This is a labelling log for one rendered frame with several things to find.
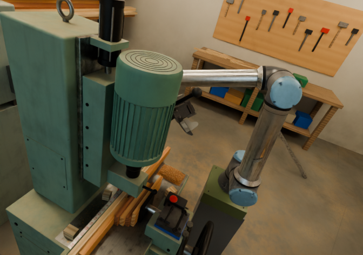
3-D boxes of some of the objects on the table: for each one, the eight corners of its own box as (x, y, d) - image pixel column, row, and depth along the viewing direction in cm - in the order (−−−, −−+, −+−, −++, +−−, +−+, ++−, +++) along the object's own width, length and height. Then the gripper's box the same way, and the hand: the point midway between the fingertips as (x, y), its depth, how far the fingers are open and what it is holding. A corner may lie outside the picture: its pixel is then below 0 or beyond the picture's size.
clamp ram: (153, 231, 80) (158, 217, 75) (136, 221, 81) (140, 207, 76) (164, 212, 87) (169, 199, 82) (148, 203, 89) (152, 189, 84)
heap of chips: (179, 186, 100) (180, 182, 99) (156, 174, 103) (157, 170, 102) (186, 174, 107) (187, 170, 106) (164, 163, 110) (165, 160, 109)
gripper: (175, 83, 92) (187, 82, 73) (194, 122, 96) (210, 132, 77) (158, 92, 91) (165, 94, 72) (177, 132, 95) (189, 143, 76)
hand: (181, 118), depth 74 cm, fingers open, 14 cm apart
